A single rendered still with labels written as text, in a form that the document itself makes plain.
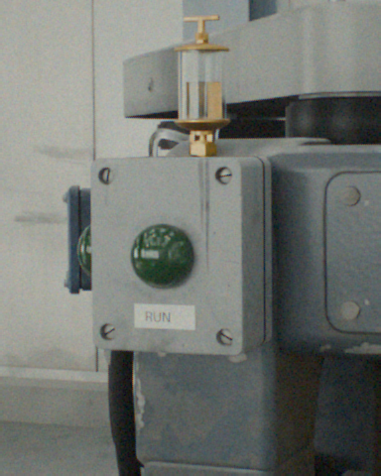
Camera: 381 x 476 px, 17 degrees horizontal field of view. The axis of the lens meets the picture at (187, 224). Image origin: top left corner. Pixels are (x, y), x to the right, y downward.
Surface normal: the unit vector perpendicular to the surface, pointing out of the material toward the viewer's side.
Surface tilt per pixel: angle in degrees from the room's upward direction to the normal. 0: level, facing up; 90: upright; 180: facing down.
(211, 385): 90
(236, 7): 90
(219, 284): 90
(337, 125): 90
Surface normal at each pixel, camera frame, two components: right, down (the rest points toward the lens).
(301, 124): -0.83, 0.04
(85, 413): -0.36, 0.05
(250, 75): -0.96, 0.03
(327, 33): -0.59, 0.05
